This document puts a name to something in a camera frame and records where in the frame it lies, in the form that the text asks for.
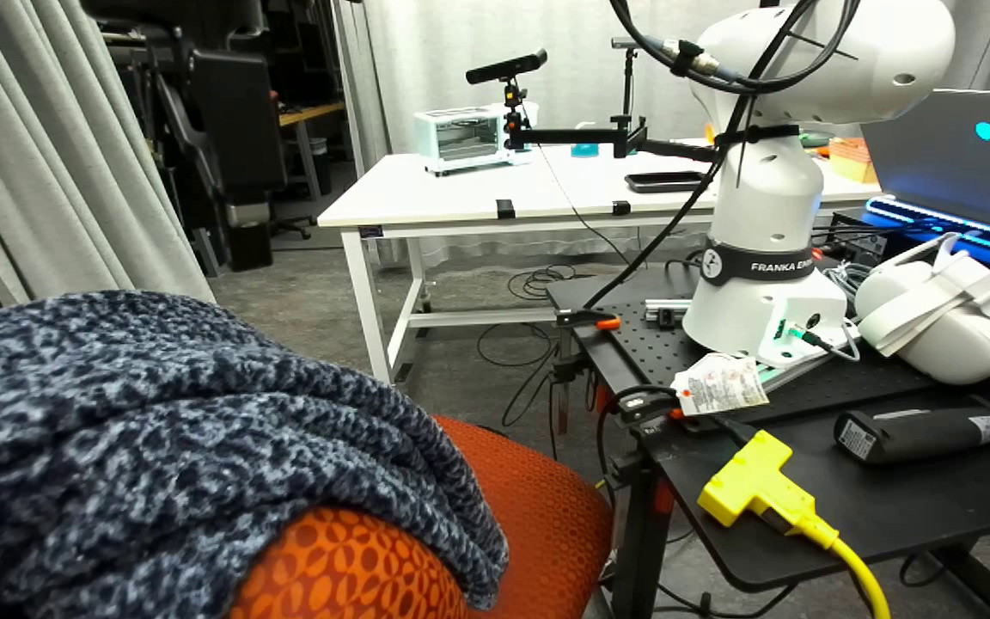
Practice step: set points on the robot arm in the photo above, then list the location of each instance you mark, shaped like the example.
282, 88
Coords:
761, 206

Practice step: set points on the orange patterned chair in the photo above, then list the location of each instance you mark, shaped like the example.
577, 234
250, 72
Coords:
538, 516

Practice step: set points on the black office chair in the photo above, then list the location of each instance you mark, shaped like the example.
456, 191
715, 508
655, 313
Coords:
220, 129

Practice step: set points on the blue grey knit fleece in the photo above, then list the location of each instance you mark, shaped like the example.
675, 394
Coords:
160, 447

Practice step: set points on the orange black clamp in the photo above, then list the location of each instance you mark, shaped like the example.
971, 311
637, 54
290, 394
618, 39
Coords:
585, 321

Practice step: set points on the white table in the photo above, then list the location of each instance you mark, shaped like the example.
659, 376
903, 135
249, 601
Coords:
461, 193

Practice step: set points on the white toaster oven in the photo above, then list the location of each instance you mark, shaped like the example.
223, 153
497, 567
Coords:
461, 137

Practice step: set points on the teal cup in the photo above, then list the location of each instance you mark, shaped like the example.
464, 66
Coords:
584, 149

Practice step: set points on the black tray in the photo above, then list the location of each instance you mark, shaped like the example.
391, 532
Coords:
665, 180

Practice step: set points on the white paper tag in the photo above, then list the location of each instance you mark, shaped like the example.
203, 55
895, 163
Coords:
723, 385

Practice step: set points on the wooden desk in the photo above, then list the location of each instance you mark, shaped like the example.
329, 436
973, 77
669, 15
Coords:
310, 137

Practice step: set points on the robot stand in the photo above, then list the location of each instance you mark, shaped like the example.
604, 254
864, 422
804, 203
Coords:
804, 481

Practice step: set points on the orange box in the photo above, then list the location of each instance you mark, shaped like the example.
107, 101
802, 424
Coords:
852, 161

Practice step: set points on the white headset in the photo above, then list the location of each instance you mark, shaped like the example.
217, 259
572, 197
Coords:
946, 314

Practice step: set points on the grey curtain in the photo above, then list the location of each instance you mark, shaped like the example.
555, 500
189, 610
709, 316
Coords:
57, 146

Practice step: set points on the laptop with blue light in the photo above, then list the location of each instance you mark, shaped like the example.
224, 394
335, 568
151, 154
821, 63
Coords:
959, 159

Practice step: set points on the camera on mount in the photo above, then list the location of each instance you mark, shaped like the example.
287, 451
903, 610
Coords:
581, 129

